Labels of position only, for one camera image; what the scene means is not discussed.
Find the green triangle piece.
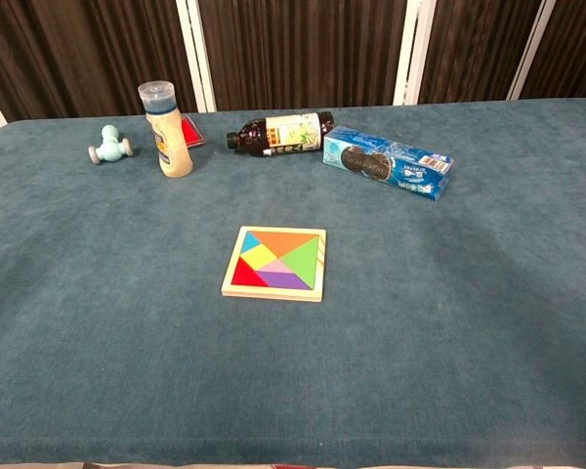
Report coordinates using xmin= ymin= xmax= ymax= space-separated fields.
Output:
xmin=278 ymin=235 xmax=320 ymax=291

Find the orange triangle tangram piece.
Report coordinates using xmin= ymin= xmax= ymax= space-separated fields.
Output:
xmin=245 ymin=230 xmax=320 ymax=259

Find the pink small triangle tangram piece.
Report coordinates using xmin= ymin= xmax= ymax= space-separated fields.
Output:
xmin=258 ymin=258 xmax=298 ymax=275

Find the yellow square tangram piece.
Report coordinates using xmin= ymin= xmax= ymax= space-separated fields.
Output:
xmin=238 ymin=242 xmax=280 ymax=272

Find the purple parallelogram tangram piece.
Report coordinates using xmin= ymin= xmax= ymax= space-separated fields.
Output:
xmin=258 ymin=270 xmax=314 ymax=291

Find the blue small triangle tangram piece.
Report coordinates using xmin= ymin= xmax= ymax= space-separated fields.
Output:
xmin=238 ymin=232 xmax=262 ymax=255

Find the red triangle tangram piece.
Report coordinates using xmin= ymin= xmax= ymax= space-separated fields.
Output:
xmin=230 ymin=257 xmax=271 ymax=288

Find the wooden tangram puzzle tray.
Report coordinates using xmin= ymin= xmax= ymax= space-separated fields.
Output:
xmin=221 ymin=225 xmax=327 ymax=303

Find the dark drink bottle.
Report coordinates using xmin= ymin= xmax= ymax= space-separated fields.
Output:
xmin=225 ymin=111 xmax=336 ymax=158

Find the blue cookie box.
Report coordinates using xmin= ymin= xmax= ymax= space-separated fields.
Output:
xmin=322 ymin=125 xmax=456 ymax=202

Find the red ink pad box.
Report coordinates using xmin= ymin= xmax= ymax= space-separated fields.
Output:
xmin=180 ymin=115 xmax=208 ymax=149

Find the beige bottle with clear cap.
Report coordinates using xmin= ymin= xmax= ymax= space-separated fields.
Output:
xmin=137 ymin=80 xmax=194 ymax=179

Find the teal table cloth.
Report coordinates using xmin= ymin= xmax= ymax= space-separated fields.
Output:
xmin=0 ymin=97 xmax=586 ymax=468

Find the dark ribbed screen panel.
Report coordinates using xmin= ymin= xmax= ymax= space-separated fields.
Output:
xmin=417 ymin=0 xmax=544 ymax=106
xmin=0 ymin=0 xmax=199 ymax=124
xmin=519 ymin=0 xmax=586 ymax=101
xmin=196 ymin=0 xmax=409 ymax=113

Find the light blue roller massager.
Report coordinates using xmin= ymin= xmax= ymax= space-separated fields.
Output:
xmin=88 ymin=124 xmax=135 ymax=166

